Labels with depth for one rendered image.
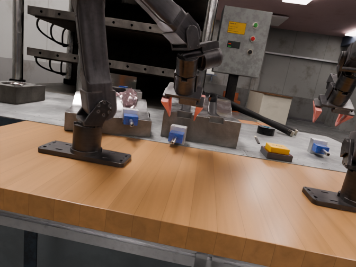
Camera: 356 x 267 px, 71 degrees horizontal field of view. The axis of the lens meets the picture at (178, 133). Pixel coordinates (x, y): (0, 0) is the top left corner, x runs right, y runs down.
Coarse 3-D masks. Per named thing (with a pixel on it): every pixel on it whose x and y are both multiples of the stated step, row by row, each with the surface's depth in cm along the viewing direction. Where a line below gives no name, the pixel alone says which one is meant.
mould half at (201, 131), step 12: (180, 108) 101; (192, 108) 104; (204, 108) 105; (228, 108) 107; (168, 120) 84; (180, 120) 84; (192, 120) 84; (204, 120) 83; (228, 120) 83; (168, 132) 85; (192, 132) 84; (204, 132) 84; (216, 132) 84; (228, 132) 84; (216, 144) 85; (228, 144) 85
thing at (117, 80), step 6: (114, 72) 191; (114, 78) 162; (120, 78) 161; (126, 78) 161; (132, 78) 161; (138, 78) 166; (144, 78) 185; (114, 84) 163; (120, 84) 162; (126, 84) 162; (132, 84) 162; (138, 84) 169; (144, 84) 189; (144, 90) 193; (144, 96) 197
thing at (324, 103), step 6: (336, 90) 84; (318, 96) 90; (324, 96) 89; (330, 96) 86; (336, 96) 83; (342, 96) 82; (348, 96) 82; (324, 102) 86; (330, 102) 86; (336, 102) 84; (342, 102) 83; (348, 102) 86; (342, 108) 84; (348, 108) 84
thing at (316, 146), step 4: (312, 140) 95; (316, 140) 94; (320, 140) 94; (324, 140) 95; (312, 144) 95; (316, 144) 92; (320, 144) 94; (324, 144) 94; (308, 148) 98; (312, 148) 95; (316, 148) 91; (320, 148) 90; (324, 148) 90; (328, 148) 90; (312, 152) 95; (316, 152) 91; (320, 152) 91; (324, 152) 87
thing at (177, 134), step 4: (172, 124) 80; (176, 124) 81; (172, 128) 79; (176, 128) 78; (180, 128) 78; (184, 128) 78; (172, 132) 75; (176, 132) 76; (180, 132) 77; (184, 132) 78; (168, 136) 75; (172, 136) 75; (176, 136) 75; (180, 136) 75; (184, 136) 79; (168, 140) 75; (172, 140) 70; (176, 140) 75; (180, 140) 75; (184, 140) 80; (180, 144) 79
